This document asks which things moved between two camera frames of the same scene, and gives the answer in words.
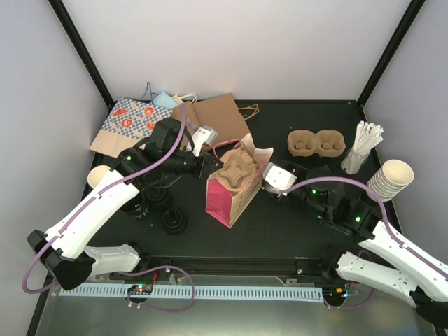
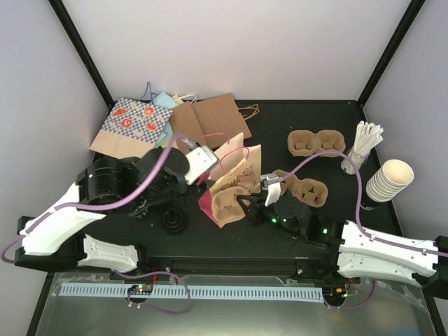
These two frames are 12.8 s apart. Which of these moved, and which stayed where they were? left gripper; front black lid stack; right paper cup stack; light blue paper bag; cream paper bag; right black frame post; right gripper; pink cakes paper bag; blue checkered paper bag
Moved: left gripper; right gripper; pink cakes paper bag
Stayed: light blue paper bag; front black lid stack; right paper cup stack; right black frame post; cream paper bag; blue checkered paper bag
